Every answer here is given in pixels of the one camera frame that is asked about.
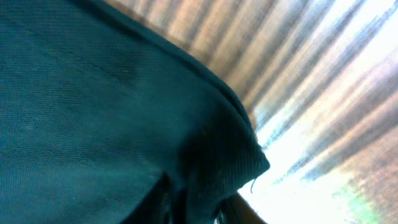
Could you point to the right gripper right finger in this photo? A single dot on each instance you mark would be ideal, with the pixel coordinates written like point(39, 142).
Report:
point(235, 210)

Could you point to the black polo shirt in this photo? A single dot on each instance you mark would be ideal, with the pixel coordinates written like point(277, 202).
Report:
point(96, 108)

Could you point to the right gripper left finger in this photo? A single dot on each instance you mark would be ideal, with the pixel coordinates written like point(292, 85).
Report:
point(155, 207)

